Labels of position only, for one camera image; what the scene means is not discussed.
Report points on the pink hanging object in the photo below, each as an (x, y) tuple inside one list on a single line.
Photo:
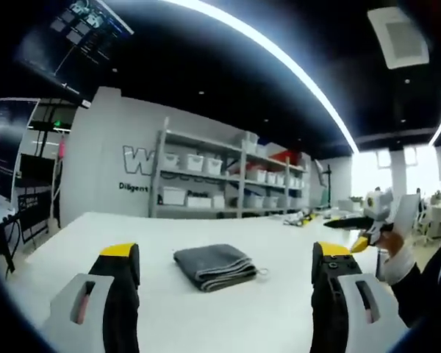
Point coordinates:
[(62, 149)]

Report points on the black cabinet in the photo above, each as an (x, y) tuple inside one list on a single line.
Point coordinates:
[(35, 198)]

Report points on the rows of white storage bins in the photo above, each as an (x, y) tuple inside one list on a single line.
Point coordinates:
[(194, 162)]

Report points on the white ceiling air vent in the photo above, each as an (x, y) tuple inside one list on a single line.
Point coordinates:
[(400, 35)]

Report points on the clutter of small tools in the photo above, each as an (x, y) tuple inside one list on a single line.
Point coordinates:
[(301, 218)]

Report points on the ceiling-mounted dark screen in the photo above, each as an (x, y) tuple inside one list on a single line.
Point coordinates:
[(73, 44)]

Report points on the long ceiling light strip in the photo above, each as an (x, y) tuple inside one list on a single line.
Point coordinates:
[(279, 51)]

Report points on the grey towel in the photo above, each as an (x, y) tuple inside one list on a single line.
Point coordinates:
[(215, 263)]

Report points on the person's right hand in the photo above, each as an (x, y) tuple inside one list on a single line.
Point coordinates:
[(391, 244)]

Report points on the black tripod stand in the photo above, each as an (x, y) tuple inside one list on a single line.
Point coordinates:
[(330, 187)]

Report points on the dark standing display screen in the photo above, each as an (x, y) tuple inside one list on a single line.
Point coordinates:
[(3, 147)]

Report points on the grey metal shelving unit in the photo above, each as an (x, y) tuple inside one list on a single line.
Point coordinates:
[(242, 162)]

